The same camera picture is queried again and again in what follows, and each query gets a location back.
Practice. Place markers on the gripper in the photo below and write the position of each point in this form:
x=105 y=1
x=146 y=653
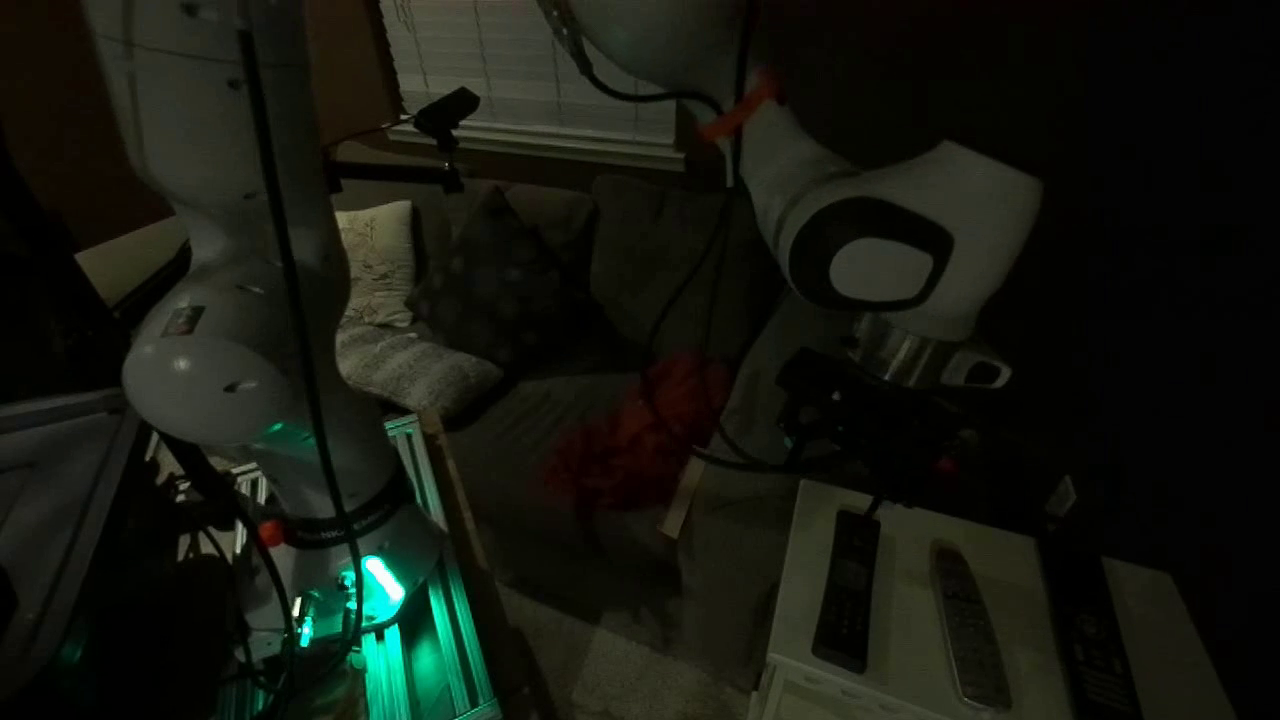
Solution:
x=880 y=425

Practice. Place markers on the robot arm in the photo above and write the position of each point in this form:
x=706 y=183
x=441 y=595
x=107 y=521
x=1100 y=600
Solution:
x=200 y=200

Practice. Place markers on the grey remote control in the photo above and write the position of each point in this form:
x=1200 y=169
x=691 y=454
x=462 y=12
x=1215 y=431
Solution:
x=968 y=630

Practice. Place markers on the long black remote control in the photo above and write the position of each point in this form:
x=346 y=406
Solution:
x=1092 y=640

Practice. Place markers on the red blanket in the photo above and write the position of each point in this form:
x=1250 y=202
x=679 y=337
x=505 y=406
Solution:
x=640 y=440

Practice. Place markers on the dark grey sofa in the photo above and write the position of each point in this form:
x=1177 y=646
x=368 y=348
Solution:
x=650 y=260

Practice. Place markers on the dark patterned pillow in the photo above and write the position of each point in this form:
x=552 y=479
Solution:
x=505 y=280

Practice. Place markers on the grey knit cushion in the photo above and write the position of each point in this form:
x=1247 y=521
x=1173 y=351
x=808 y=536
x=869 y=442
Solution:
x=415 y=368

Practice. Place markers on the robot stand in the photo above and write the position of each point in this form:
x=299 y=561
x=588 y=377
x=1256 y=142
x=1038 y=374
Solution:
x=440 y=650

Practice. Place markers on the window with white blinds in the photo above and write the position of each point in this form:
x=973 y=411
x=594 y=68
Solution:
x=530 y=70

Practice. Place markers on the white patterned pillow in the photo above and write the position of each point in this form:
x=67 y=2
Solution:
x=378 y=262

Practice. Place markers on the camera on mount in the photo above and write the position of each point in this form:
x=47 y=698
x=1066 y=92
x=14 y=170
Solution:
x=447 y=112

